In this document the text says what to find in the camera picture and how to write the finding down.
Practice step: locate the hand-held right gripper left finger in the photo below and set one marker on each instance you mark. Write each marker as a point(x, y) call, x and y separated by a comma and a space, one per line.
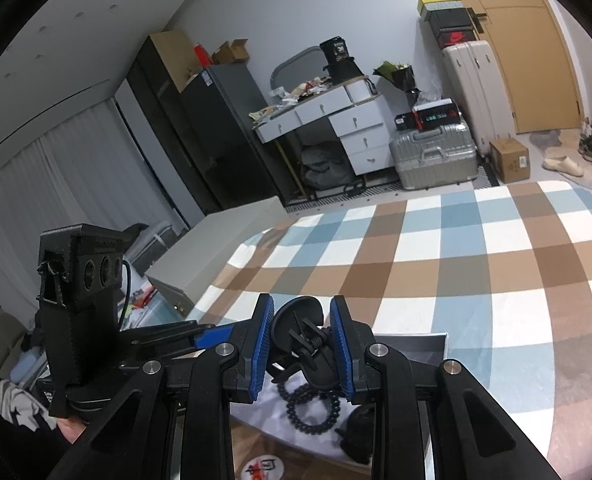
point(262, 350)

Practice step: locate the clear plastic bag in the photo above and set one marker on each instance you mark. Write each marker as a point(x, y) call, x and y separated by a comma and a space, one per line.
point(428, 96)

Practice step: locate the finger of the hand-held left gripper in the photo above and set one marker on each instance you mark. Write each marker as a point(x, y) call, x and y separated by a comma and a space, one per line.
point(215, 337)

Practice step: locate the person's left hand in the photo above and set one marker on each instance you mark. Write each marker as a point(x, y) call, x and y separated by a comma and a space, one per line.
point(73, 429)

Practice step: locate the grey bag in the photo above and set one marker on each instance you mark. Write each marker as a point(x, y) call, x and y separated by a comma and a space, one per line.
point(326, 170)

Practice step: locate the grey storage bench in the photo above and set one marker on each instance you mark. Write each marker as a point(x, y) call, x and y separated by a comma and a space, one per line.
point(210, 255)

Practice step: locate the small cardboard box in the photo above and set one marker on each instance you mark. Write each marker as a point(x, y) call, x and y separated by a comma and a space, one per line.
point(508, 160)

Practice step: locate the black wrapped flower bouquet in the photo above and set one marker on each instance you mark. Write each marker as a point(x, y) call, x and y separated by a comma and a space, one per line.
point(398, 76)

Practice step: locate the tall black wardrobe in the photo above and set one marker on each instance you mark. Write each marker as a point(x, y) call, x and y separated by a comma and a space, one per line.
point(160, 125)

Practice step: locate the wooden door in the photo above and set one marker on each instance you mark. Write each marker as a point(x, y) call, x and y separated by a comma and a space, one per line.
point(526, 60)

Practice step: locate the grey arched mirror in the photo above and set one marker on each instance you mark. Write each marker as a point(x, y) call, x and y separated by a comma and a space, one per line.
point(296, 67)

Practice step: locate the clutter of desk papers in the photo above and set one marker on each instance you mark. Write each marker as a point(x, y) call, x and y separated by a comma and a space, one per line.
point(288, 97)

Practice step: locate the red packet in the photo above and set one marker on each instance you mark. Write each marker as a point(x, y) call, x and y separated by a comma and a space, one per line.
point(200, 54)

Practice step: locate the plaid blanket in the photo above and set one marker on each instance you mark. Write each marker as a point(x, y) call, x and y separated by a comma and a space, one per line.
point(451, 270)

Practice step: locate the black clothes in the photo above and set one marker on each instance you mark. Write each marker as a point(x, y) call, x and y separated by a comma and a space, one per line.
point(136, 231)

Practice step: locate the silver box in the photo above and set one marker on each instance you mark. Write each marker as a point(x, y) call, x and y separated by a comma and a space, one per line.
point(401, 385)

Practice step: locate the open cardboard boxes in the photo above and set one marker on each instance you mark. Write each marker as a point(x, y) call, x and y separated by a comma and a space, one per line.
point(231, 51)

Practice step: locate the white upright suitcase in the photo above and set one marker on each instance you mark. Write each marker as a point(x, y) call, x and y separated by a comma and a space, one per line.
point(476, 95)

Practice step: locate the black paper bag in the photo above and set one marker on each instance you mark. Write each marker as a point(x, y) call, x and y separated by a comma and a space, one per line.
point(342, 62)

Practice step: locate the white curtain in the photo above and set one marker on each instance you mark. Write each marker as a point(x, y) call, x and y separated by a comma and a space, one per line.
point(50, 185)

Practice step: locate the white grey cloth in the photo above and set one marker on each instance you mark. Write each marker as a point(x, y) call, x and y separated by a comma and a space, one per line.
point(18, 405)

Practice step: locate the black red logo shoe box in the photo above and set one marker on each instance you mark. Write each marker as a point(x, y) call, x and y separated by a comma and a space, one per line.
point(456, 37)

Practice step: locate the white desk with drawers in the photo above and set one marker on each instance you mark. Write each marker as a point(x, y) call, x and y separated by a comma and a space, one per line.
point(361, 130)

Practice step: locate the silver aluminium suitcase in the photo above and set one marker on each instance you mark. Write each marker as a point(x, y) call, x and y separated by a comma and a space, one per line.
point(431, 160)

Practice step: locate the dark grey fridge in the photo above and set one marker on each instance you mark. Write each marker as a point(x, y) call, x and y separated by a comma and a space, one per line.
point(225, 130)

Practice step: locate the round white red badge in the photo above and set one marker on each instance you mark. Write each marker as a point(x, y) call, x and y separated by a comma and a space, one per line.
point(263, 467)

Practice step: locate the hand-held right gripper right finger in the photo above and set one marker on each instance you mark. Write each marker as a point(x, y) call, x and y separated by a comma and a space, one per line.
point(345, 355)

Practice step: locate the small black box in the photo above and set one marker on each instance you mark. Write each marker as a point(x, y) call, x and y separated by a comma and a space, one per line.
point(404, 122)

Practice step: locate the large flat cardboard panel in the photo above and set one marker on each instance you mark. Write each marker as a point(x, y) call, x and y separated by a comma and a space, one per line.
point(173, 57)

